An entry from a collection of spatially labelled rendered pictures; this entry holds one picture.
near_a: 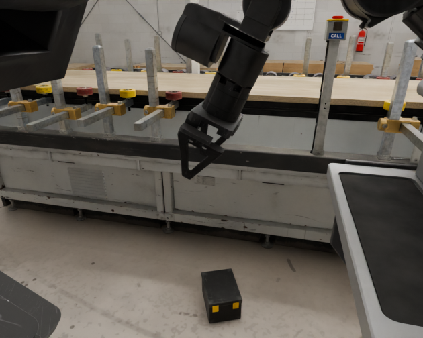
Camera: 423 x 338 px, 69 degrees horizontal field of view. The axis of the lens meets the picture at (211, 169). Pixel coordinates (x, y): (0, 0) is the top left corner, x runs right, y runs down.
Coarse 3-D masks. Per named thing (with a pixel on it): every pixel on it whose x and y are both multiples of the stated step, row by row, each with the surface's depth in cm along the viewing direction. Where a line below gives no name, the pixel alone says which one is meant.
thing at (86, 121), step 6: (126, 102) 157; (132, 102) 162; (108, 108) 143; (90, 114) 133; (96, 114) 133; (102, 114) 137; (108, 114) 142; (78, 120) 125; (84, 120) 125; (90, 120) 129; (96, 120) 133; (78, 126) 126; (84, 126) 125
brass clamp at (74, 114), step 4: (52, 108) 155; (64, 108) 154; (68, 108) 154; (72, 108) 154; (52, 112) 154; (56, 112) 154; (68, 112) 152; (72, 112) 151; (76, 112) 152; (80, 112) 155; (72, 116) 152; (76, 116) 153; (80, 116) 156
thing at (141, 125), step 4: (172, 104) 150; (176, 104) 154; (152, 112) 135; (156, 112) 135; (160, 112) 137; (148, 116) 129; (152, 116) 129; (156, 116) 133; (160, 116) 137; (140, 120) 123; (144, 120) 123; (148, 120) 125; (152, 120) 129; (156, 120) 133; (136, 124) 119; (140, 124) 119; (144, 124) 122; (148, 124) 126; (136, 128) 120; (140, 128) 119; (144, 128) 122
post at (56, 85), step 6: (54, 84) 148; (60, 84) 150; (54, 90) 150; (60, 90) 151; (54, 96) 151; (60, 96) 151; (54, 102) 152; (60, 102) 152; (60, 108) 153; (66, 120) 157; (60, 126) 157; (66, 126) 157
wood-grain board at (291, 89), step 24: (72, 72) 227; (120, 72) 227; (144, 72) 227; (192, 96) 157; (264, 96) 148; (288, 96) 146; (312, 96) 146; (336, 96) 146; (360, 96) 146; (384, 96) 146; (408, 96) 146
